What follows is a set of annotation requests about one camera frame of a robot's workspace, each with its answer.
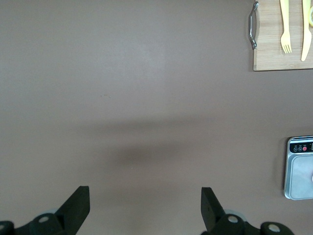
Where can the yellow plastic knife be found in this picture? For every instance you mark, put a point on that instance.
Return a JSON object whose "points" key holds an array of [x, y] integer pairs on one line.
{"points": [[305, 36]]}

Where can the silver digital kitchen scale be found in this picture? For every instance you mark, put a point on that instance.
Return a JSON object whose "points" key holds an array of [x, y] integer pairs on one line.
{"points": [[299, 176]]}

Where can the yellow plastic fork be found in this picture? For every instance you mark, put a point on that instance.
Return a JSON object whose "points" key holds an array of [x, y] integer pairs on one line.
{"points": [[285, 39]]}

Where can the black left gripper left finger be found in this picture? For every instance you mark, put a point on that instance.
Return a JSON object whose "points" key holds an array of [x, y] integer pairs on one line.
{"points": [[73, 210]]}

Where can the wooden cutting board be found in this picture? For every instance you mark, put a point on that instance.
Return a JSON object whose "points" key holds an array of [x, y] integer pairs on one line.
{"points": [[269, 58]]}

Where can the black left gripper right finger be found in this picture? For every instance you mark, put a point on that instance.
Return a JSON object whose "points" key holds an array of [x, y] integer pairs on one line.
{"points": [[211, 213]]}

